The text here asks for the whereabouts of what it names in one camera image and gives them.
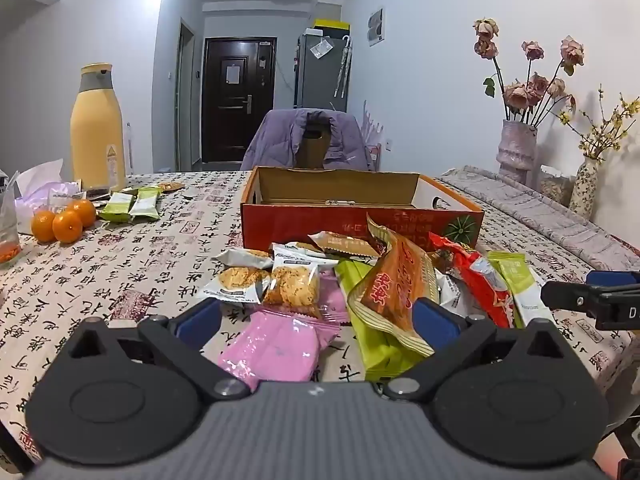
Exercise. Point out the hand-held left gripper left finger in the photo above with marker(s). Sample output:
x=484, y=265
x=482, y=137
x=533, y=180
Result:
x=200, y=320

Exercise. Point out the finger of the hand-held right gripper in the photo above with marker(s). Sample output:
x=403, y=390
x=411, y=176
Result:
x=570, y=297
x=615, y=278

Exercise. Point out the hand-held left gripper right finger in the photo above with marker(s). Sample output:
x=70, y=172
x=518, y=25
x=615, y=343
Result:
x=435, y=320

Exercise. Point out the green white snack packet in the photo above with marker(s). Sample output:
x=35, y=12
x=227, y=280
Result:
x=520, y=285

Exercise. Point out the orange gold strip snack packet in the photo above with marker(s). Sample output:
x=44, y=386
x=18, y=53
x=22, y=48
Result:
x=395, y=285

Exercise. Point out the red snack packet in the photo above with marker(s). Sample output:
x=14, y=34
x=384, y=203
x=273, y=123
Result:
x=467, y=270

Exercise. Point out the lime green snack packet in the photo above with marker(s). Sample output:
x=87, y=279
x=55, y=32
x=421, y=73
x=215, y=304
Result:
x=380, y=360

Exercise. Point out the large pink snack packet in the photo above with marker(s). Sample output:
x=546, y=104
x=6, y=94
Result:
x=272, y=345

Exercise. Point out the small pink snack packet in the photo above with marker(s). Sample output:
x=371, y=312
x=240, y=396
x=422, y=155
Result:
x=331, y=295

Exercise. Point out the orange cardboard box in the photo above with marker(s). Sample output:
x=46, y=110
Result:
x=300, y=225

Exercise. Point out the patterned grey quilt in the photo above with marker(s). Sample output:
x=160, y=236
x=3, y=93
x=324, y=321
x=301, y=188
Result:
x=540, y=210

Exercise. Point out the floral patterned vase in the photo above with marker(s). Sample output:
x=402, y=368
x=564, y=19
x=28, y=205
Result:
x=584, y=190

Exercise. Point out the clear storage jar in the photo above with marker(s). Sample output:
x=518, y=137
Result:
x=555, y=187

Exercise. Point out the pale green biscuit packet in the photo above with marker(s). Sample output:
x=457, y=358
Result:
x=146, y=205
x=117, y=207

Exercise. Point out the small brown snack packet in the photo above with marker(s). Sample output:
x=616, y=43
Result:
x=172, y=186

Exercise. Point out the yellow flower branches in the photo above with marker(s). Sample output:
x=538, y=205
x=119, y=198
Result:
x=607, y=130

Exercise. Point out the pink ceramic vase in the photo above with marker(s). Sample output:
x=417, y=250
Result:
x=515, y=147

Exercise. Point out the mandarin orange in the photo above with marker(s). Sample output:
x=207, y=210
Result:
x=44, y=225
x=82, y=210
x=67, y=226

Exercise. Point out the small dark packet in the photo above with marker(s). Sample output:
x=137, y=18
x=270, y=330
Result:
x=95, y=193

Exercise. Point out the white stick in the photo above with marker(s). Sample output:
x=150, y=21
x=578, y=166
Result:
x=129, y=145

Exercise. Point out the purple puffer jacket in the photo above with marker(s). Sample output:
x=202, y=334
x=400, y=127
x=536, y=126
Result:
x=280, y=140

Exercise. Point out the brown chair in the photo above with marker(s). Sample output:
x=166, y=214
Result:
x=315, y=152

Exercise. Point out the white slatted rack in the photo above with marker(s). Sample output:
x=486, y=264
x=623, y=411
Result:
x=371, y=125

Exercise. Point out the white plastic bag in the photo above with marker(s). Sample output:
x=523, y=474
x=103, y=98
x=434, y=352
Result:
x=42, y=180

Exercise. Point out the dried pink roses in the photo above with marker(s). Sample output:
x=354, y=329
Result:
x=530, y=85

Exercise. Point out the clear bag with orange bits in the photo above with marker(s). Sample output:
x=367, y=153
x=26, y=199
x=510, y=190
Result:
x=7, y=230

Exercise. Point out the dark entry door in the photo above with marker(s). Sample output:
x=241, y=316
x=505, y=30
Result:
x=237, y=105

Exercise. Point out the yellow thermos bottle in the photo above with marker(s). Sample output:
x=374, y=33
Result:
x=97, y=125

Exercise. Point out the grey interior door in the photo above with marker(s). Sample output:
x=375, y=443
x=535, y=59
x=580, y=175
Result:
x=186, y=95

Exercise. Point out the white folded umbrella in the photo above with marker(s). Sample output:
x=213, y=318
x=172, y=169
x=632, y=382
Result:
x=344, y=67

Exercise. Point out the grey refrigerator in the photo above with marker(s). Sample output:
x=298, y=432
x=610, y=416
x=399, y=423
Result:
x=320, y=75

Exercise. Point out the clear plastic pouch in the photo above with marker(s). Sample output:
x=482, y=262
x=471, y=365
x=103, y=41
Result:
x=320, y=48

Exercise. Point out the yellow box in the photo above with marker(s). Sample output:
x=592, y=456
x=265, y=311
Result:
x=330, y=24

